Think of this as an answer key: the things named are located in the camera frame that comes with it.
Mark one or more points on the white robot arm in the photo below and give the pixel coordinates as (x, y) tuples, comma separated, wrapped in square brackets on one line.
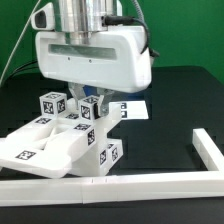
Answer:
[(88, 42)]

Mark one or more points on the white chair back frame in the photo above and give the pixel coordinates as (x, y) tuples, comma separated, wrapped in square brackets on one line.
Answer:
[(48, 146)]

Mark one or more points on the white tagged cube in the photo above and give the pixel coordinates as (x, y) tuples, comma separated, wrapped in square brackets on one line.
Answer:
[(88, 108), (53, 104)]

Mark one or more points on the white marker base plate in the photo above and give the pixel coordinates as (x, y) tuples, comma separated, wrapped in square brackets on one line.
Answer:
[(133, 110)]

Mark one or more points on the white chair seat block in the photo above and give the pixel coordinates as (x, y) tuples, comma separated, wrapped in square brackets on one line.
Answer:
[(88, 164)]

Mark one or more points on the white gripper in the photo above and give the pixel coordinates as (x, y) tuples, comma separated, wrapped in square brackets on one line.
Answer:
[(91, 43)]

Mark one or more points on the white L-shaped fence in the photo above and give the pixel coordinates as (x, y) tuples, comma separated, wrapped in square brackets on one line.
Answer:
[(207, 183)]

